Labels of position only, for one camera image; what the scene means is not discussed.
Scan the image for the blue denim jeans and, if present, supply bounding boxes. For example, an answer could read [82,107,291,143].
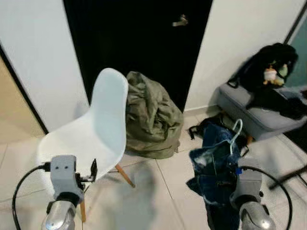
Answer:
[186,124,250,230]

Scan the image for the white wire hanger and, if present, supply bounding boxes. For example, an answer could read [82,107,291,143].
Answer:
[228,119,244,156]

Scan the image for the white plastic chair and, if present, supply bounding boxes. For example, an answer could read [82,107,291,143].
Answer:
[36,68,136,223]

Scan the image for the olive green sack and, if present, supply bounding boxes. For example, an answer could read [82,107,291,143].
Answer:
[125,71,184,160]

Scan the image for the black metal clothes rack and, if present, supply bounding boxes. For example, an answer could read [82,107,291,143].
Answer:
[269,165,307,190]

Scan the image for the black garment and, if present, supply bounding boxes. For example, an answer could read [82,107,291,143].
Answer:
[247,88,307,120]

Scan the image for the black door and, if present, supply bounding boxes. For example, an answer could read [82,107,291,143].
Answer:
[62,0,214,113]

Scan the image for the small plush toy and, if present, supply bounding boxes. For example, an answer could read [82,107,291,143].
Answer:
[263,60,288,87]

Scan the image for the black backpack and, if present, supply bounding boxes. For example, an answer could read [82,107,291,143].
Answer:
[228,43,299,92]

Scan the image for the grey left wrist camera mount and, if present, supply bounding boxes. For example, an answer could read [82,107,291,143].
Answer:
[49,155,84,197]

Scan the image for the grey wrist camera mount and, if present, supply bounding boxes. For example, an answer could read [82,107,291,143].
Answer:
[230,158,264,209]
[49,155,84,197]

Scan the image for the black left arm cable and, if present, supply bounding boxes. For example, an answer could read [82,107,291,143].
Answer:
[12,163,51,230]

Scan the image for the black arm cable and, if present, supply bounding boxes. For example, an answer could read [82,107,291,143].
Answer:
[237,165,294,230]
[12,163,51,230]

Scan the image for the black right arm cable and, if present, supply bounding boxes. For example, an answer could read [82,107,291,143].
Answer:
[237,165,294,230]

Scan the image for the black strap bag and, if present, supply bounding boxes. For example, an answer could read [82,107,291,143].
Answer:
[188,113,250,156]

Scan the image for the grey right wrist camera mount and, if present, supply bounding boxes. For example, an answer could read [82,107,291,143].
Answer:
[230,158,264,209]

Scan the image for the metal door handle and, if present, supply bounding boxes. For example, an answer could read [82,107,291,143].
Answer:
[173,14,189,27]

